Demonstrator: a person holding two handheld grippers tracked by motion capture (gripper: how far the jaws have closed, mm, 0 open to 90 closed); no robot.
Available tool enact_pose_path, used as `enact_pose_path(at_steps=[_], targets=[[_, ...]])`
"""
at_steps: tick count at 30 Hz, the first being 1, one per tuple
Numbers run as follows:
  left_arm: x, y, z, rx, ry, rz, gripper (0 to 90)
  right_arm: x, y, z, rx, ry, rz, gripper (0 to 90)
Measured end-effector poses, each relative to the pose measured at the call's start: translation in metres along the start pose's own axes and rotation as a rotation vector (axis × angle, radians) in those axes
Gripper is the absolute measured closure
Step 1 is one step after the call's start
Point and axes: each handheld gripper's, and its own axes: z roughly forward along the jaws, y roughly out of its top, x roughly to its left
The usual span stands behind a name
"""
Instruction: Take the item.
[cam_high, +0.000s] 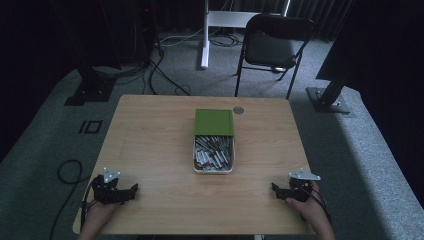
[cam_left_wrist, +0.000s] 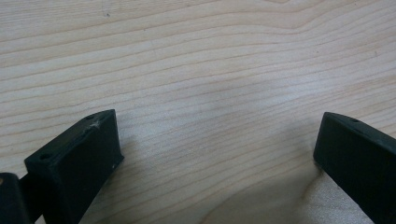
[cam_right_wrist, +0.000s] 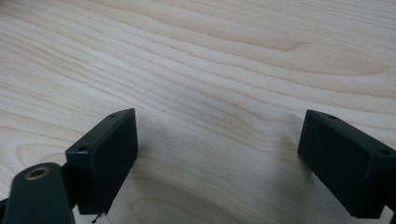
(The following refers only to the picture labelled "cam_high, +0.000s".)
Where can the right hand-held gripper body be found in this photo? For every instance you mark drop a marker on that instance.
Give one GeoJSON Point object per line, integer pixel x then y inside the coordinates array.
{"type": "Point", "coordinates": [299, 188]}

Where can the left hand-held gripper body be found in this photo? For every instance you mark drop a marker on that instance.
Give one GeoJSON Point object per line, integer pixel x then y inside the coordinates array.
{"type": "Point", "coordinates": [107, 193]}

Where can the white box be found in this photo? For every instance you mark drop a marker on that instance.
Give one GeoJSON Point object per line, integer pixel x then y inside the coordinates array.
{"type": "Point", "coordinates": [196, 168]}

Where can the green box lid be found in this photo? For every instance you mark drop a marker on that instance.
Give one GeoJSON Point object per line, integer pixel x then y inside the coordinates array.
{"type": "Point", "coordinates": [214, 122]}

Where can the person's left hand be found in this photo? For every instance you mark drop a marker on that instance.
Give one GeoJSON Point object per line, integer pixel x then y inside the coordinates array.
{"type": "Point", "coordinates": [100, 213]}

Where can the person's right hand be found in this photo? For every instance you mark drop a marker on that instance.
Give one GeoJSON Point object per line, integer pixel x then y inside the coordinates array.
{"type": "Point", "coordinates": [308, 208]}

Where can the pile of small metal parts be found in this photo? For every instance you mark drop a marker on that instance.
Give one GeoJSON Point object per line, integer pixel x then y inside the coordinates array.
{"type": "Point", "coordinates": [213, 152]}

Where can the round grey table grommet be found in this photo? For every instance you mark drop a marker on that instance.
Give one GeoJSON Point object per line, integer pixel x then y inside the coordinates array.
{"type": "Point", "coordinates": [238, 110]}

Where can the black metal stand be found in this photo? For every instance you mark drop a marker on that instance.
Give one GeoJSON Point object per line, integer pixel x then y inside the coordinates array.
{"type": "Point", "coordinates": [328, 98]}
{"type": "Point", "coordinates": [90, 90]}

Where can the black folding chair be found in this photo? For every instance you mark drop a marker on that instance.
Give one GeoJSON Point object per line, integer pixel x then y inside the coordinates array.
{"type": "Point", "coordinates": [273, 46]}

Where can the white desk frame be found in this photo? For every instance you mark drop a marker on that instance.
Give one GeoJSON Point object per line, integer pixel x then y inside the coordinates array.
{"type": "Point", "coordinates": [206, 43]}

